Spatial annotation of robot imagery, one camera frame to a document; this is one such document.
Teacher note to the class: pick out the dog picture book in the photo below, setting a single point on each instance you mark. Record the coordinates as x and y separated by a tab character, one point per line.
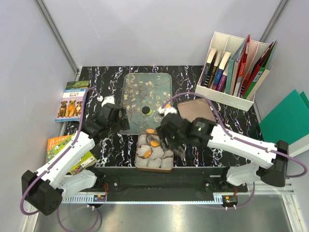
71	102

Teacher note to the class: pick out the orange flower cookie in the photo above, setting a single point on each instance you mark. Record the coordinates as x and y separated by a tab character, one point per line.
147	154

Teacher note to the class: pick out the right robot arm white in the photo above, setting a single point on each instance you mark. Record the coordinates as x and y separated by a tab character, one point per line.
268	161

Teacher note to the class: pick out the blue purple book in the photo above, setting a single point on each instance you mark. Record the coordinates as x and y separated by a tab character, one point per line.
221	68

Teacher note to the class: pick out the round orange cookie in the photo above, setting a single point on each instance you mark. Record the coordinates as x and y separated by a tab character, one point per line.
154	144

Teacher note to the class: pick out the black paperback book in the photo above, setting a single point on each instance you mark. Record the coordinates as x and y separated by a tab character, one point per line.
214	57

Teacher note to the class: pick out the white file organizer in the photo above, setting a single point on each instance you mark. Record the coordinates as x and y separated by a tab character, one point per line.
230	43

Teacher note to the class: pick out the floral blue serving tray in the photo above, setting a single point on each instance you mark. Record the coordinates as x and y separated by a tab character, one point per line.
140	90

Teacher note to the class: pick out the green folder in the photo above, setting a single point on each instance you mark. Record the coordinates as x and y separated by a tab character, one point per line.
289	122

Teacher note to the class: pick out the cookie tin lid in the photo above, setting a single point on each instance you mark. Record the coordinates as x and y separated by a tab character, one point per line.
198	108

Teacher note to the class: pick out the red folder in organizer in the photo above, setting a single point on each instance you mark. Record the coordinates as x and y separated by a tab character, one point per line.
241	61

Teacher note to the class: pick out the black sandwich cookie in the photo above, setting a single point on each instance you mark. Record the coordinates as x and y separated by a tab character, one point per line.
145	110

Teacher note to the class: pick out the green orange storey book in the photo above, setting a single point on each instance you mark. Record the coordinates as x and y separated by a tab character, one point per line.
57	144

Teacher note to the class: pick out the metal cookie tin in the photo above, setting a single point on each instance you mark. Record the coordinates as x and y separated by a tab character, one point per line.
160	160

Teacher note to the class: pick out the dark red green folders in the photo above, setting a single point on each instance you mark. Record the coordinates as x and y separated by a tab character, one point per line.
260	71

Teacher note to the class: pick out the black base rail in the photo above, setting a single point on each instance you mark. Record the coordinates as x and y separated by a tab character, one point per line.
182	184

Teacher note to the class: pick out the teal folder in organizer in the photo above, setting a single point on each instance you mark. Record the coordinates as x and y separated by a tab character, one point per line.
231	73

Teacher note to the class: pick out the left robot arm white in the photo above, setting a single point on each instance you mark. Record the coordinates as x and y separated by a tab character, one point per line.
46	188

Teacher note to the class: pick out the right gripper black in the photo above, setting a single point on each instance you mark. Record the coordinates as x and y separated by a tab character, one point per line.
163	133

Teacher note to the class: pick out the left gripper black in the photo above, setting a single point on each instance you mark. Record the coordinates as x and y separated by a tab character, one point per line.
122	124

